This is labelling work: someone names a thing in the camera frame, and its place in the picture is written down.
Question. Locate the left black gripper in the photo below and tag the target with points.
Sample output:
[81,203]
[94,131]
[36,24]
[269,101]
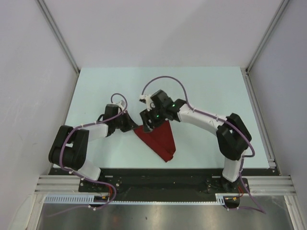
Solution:
[130,124]

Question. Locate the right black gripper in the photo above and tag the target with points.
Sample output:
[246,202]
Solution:
[146,116]

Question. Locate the red cloth napkin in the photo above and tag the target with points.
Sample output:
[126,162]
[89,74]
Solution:
[160,140]

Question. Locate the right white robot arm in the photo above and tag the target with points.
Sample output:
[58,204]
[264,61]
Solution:
[232,135]

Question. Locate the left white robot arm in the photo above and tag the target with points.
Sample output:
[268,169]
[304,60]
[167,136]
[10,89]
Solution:
[70,150]

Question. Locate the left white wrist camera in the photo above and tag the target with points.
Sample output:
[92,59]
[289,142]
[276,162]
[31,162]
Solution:
[122,105]

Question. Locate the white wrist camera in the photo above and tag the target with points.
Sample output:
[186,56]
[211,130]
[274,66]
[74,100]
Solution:
[122,105]
[146,99]

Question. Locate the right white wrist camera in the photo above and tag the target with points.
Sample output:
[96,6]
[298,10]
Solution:
[146,99]

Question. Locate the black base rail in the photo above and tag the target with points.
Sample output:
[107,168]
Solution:
[168,183]

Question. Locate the white cable duct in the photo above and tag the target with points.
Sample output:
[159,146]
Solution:
[206,199]

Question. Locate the left aluminium frame post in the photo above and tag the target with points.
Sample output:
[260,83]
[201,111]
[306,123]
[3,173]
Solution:
[58,34]

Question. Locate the aluminium frame post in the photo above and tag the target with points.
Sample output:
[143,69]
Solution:
[268,33]
[58,34]

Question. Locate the aluminium front frame rail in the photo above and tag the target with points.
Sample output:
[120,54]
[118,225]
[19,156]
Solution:
[258,185]

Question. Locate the right aluminium frame post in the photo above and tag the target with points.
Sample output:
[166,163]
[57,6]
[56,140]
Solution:
[268,33]

